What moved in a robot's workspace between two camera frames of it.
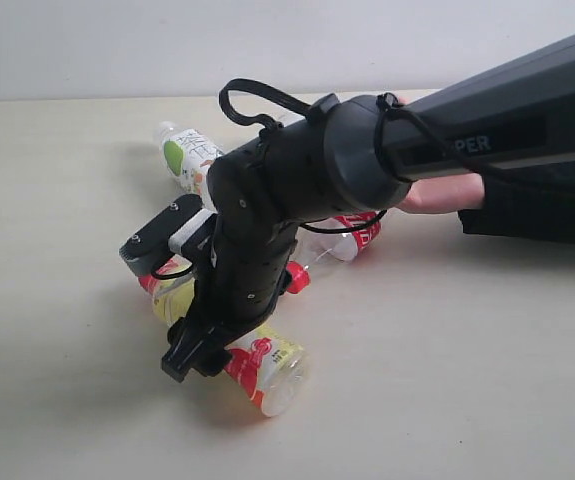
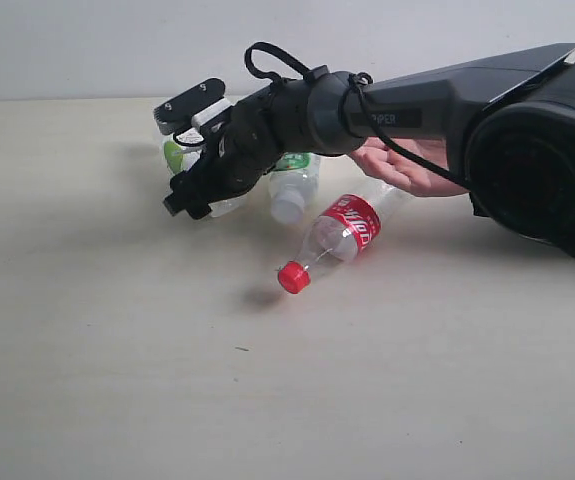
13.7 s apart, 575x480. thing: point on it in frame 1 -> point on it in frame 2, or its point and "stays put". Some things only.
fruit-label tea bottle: [187, 156] stays put
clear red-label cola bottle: [344, 246] stays put
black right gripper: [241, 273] -> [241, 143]
